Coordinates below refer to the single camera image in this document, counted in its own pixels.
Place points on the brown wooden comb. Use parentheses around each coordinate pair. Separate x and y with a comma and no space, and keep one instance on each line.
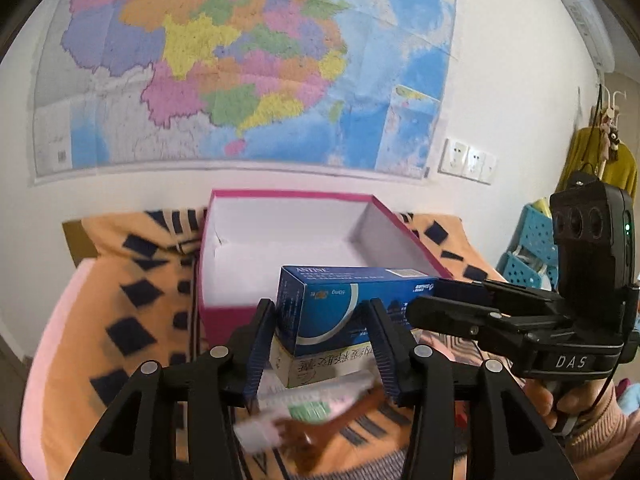
(305,442)

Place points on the white green tube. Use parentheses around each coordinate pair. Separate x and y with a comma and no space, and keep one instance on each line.
(314,403)

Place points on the blue plastic basket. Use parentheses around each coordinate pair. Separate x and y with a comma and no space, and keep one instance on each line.
(531,259)

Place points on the orange patterned table cloth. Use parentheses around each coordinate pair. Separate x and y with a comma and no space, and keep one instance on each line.
(131,299)

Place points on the white air conditioner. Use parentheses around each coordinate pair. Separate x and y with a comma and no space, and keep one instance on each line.
(591,27)

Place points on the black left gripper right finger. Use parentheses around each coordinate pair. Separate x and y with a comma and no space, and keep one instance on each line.
(476,412)

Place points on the right hand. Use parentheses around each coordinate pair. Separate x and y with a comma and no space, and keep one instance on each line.
(585,402)

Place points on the pink cardboard storage box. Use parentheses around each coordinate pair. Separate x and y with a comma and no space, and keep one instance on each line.
(250,235)

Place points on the blue medicine box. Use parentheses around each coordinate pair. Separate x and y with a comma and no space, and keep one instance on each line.
(318,306)

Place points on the pink white medicine box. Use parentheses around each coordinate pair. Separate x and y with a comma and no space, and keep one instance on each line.
(297,371)

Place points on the white wall sockets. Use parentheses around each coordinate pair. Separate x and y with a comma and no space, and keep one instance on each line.
(466,162)

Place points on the yellow hanging garment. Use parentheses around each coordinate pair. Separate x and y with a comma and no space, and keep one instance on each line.
(584,154)

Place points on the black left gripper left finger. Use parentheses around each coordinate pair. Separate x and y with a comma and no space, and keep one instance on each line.
(176,422)

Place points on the colourful wall map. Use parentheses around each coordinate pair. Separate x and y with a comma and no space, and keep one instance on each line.
(354,85)

